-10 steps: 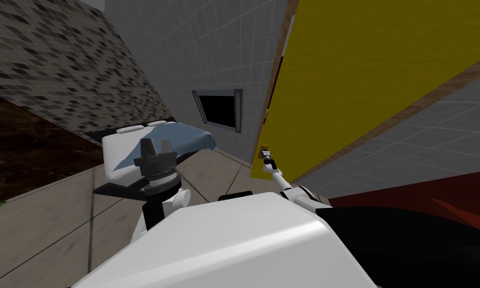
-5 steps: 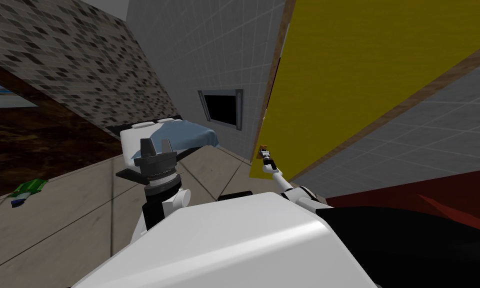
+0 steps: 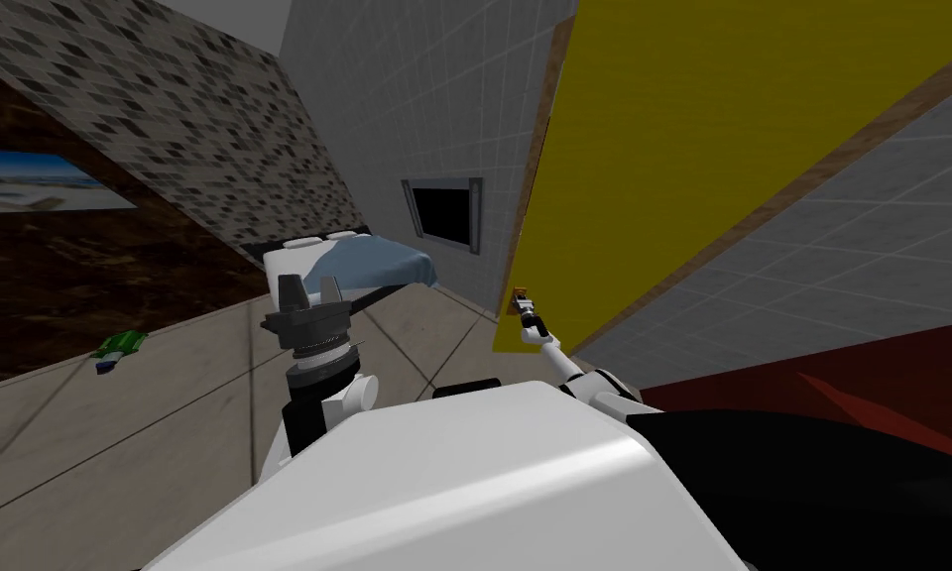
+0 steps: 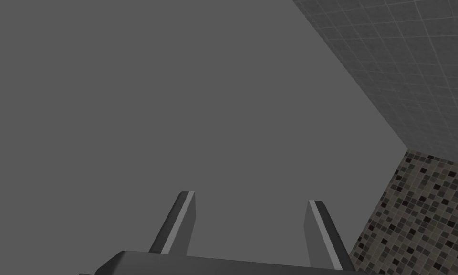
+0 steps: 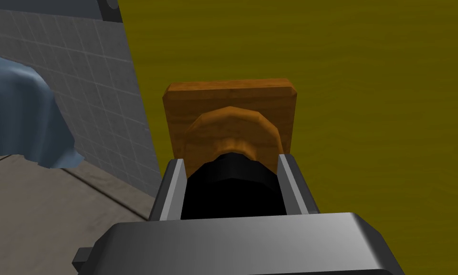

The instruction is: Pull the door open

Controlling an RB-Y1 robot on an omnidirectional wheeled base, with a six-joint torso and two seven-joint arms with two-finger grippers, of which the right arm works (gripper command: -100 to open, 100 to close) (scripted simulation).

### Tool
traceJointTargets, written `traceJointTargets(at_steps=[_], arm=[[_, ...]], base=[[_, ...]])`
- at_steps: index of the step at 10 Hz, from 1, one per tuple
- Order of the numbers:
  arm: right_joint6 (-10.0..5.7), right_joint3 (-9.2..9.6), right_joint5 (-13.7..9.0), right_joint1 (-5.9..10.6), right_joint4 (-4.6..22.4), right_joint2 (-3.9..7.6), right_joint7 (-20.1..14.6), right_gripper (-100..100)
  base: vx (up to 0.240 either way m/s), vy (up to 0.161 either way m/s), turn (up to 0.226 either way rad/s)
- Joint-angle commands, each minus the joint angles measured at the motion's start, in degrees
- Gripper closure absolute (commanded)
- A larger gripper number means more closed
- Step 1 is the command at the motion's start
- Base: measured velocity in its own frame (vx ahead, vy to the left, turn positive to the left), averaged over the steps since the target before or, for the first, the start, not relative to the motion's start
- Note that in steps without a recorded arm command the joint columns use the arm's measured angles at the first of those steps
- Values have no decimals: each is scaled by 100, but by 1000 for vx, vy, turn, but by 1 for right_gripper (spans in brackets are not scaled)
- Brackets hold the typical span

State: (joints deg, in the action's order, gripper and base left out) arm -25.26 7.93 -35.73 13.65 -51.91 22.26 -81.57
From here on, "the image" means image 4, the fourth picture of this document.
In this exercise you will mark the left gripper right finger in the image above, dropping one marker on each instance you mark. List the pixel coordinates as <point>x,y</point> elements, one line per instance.
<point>324,238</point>

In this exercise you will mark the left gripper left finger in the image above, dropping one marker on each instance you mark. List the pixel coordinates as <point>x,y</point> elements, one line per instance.
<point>177,226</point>

